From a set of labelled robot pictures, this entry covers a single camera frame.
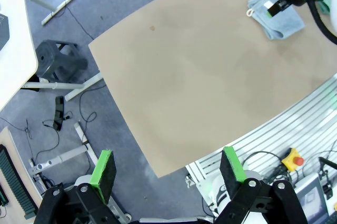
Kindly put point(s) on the light blue towel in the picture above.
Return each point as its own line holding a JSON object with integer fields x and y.
{"x": 287, "y": 23}

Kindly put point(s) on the white table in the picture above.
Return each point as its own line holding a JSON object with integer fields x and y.
{"x": 15, "y": 50}

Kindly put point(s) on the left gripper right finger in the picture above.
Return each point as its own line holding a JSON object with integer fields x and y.
{"x": 231, "y": 171}

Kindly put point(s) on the grey perforated plastic basket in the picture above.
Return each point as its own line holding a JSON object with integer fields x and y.
{"x": 3, "y": 34}

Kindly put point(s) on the yellow emergency stop button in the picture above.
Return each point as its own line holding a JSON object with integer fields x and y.
{"x": 288, "y": 160}

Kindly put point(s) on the dark green ribbed rack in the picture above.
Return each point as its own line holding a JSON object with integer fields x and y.
{"x": 13, "y": 176}

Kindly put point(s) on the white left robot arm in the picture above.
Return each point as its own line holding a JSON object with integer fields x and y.
{"x": 217, "y": 181}

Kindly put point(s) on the light wooden board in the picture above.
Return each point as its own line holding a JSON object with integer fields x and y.
{"x": 10, "y": 139}

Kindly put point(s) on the aluminium profile rail base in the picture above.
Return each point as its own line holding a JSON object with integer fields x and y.
{"x": 289, "y": 124}

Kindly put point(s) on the white table leg frame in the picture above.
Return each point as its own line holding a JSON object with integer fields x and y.
{"x": 65, "y": 156}

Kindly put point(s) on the dark grey plastic stool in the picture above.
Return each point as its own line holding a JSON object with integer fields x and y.
{"x": 50, "y": 55}

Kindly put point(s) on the black foot pedal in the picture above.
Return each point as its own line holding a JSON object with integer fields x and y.
{"x": 58, "y": 113}

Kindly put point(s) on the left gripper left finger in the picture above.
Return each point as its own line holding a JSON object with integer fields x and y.
{"x": 101, "y": 176}

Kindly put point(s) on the black clamp mount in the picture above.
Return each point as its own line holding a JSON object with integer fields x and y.
{"x": 327, "y": 163}

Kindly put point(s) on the grey screen device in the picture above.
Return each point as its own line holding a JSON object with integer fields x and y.
{"x": 310, "y": 200}

